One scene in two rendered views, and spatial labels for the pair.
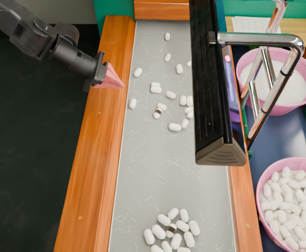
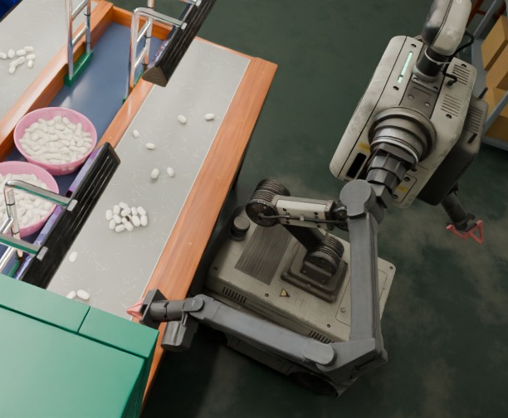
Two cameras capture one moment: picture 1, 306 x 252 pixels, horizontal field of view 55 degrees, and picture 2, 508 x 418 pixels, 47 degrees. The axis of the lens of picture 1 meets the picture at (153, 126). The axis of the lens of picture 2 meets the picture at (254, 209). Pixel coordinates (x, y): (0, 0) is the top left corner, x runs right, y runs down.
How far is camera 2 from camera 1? 153 cm
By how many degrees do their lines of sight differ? 73
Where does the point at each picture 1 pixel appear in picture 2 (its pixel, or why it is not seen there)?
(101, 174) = (167, 268)
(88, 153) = (173, 289)
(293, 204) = (22, 204)
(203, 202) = (91, 229)
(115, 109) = not seen: hidden behind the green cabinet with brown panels
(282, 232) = not seen: hidden behind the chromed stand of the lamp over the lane
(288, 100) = not seen: outside the picture
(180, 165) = (95, 261)
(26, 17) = (209, 305)
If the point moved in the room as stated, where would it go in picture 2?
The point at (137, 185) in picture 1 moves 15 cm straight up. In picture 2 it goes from (139, 258) to (144, 230)
